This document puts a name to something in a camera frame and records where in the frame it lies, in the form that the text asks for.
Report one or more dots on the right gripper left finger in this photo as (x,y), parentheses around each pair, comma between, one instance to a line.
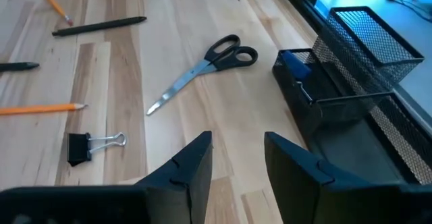
(175,197)

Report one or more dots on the small blue binder clip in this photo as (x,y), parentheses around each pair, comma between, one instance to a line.
(295,65)

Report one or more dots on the black mesh desk organizer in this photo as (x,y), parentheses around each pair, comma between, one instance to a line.
(337,82)

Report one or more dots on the orange pencil with eraser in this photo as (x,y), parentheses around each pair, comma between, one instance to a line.
(52,2)
(40,109)

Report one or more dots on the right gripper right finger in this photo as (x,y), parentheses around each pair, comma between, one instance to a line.
(303,197)

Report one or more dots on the black pen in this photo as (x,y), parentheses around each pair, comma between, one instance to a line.
(98,26)
(17,66)

